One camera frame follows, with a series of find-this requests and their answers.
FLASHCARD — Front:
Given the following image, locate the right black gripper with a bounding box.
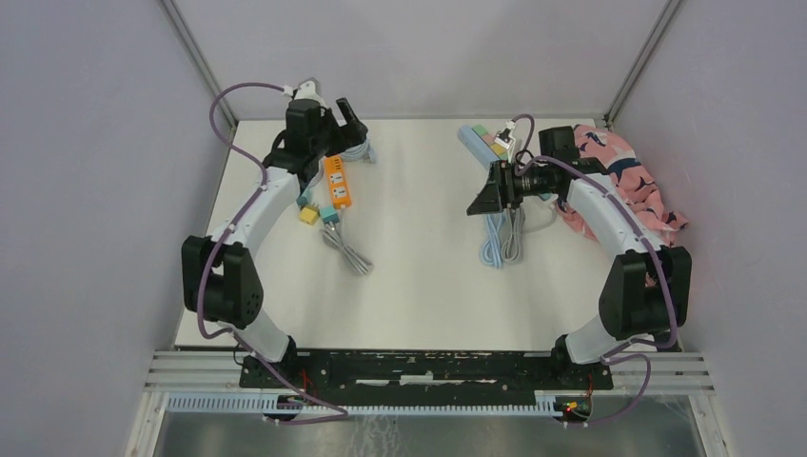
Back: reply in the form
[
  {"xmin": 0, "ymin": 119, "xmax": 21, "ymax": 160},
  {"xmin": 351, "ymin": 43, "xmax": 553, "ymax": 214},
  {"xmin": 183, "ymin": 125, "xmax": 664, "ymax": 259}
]
[{"xmin": 467, "ymin": 159, "xmax": 556, "ymax": 214}]

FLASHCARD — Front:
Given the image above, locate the long blue power strip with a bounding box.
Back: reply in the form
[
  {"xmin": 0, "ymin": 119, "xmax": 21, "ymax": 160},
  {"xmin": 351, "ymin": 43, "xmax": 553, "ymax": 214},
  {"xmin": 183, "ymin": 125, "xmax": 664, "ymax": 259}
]
[{"xmin": 457, "ymin": 125, "xmax": 508, "ymax": 169}]

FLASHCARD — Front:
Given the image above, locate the orange power strip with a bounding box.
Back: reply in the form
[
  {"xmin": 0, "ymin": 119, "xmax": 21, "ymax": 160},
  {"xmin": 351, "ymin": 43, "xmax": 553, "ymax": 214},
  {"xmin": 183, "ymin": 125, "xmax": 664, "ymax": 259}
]
[{"xmin": 324, "ymin": 155, "xmax": 352, "ymax": 209}]

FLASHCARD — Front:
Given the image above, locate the yellow USB charger plug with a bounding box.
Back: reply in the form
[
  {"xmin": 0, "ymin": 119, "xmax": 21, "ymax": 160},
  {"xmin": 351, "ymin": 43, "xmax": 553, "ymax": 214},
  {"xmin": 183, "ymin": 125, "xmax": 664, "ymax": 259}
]
[{"xmin": 299, "ymin": 205, "xmax": 320, "ymax": 226}]

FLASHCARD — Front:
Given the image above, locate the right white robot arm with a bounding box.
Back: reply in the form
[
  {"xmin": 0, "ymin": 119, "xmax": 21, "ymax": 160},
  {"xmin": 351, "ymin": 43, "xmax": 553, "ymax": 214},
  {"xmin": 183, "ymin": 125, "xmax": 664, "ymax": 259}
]
[{"xmin": 466, "ymin": 126, "xmax": 692, "ymax": 388}]

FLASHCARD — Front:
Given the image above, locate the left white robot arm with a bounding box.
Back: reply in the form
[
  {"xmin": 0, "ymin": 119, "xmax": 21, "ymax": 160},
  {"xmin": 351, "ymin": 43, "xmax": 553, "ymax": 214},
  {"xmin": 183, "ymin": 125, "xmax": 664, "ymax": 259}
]
[{"xmin": 181, "ymin": 98, "xmax": 368, "ymax": 387}]

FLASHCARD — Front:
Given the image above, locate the green plug on blue strip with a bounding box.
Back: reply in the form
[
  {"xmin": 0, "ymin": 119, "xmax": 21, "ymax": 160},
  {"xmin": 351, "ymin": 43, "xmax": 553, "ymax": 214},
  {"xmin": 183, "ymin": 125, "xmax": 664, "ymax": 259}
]
[{"xmin": 472, "ymin": 125, "xmax": 489, "ymax": 137}]

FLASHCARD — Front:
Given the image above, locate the white power strip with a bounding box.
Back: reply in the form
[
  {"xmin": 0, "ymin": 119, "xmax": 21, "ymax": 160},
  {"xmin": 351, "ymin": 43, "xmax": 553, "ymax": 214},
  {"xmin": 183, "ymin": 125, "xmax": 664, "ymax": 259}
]
[{"xmin": 539, "ymin": 194, "xmax": 559, "ymax": 205}]

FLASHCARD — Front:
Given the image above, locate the pink patterned cloth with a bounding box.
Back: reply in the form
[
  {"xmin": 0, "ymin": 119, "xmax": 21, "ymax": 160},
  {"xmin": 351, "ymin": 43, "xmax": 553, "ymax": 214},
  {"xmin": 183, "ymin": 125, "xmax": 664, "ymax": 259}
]
[{"xmin": 573, "ymin": 125, "xmax": 688, "ymax": 247}]

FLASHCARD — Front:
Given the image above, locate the blue bundled strip cable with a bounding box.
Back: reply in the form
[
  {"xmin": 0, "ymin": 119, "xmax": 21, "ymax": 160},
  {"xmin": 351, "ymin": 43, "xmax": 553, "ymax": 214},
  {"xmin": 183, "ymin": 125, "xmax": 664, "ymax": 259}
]
[{"xmin": 480, "ymin": 210, "xmax": 507, "ymax": 269}]

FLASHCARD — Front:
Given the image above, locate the coiled blue socket cable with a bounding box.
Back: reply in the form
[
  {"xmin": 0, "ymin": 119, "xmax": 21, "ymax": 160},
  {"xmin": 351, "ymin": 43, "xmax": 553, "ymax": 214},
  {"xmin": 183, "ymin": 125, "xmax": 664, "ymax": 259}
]
[{"xmin": 340, "ymin": 139, "xmax": 378, "ymax": 166}]

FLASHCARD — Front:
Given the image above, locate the grey cable of white strip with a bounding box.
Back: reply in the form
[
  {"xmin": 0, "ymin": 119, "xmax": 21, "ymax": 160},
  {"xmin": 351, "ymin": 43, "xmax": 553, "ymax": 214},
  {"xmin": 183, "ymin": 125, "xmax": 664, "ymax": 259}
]
[{"xmin": 502, "ymin": 205, "xmax": 560, "ymax": 265}]

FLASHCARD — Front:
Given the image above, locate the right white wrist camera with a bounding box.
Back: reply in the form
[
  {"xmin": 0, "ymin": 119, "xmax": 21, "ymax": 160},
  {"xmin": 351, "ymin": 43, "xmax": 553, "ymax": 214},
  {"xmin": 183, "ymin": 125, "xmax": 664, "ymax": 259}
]
[{"xmin": 494, "ymin": 119, "xmax": 517, "ymax": 152}]

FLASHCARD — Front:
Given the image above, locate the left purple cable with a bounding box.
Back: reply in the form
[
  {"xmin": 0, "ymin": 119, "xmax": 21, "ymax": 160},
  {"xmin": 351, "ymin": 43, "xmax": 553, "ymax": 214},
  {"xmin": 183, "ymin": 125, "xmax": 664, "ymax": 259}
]
[{"xmin": 196, "ymin": 82, "xmax": 349, "ymax": 427}]

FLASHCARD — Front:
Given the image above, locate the grey bundled cable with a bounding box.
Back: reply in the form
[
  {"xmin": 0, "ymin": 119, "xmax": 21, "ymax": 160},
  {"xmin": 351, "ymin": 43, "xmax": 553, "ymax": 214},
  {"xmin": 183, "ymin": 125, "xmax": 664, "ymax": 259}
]
[{"xmin": 320, "ymin": 222, "xmax": 374, "ymax": 277}]

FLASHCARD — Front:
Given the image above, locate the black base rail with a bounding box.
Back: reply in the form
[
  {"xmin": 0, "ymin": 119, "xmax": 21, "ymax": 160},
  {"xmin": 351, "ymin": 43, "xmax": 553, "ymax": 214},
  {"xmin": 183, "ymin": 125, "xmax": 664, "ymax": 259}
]
[{"xmin": 239, "ymin": 348, "xmax": 614, "ymax": 407}]

